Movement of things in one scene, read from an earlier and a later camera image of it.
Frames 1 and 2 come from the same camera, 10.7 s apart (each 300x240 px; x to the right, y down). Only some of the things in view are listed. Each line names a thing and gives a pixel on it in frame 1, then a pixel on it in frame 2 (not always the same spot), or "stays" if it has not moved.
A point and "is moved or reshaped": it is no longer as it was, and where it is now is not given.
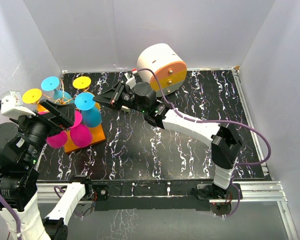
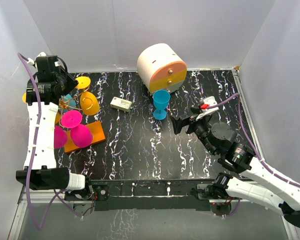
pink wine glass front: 80,134 stays
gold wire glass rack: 62,100 stays
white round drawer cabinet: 171,69 stays
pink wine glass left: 56,140 stays
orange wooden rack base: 98,135 stays
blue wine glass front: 91,115 is moved or reshaped
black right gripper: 111,96 to 179,123
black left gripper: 64,113 to 71,84
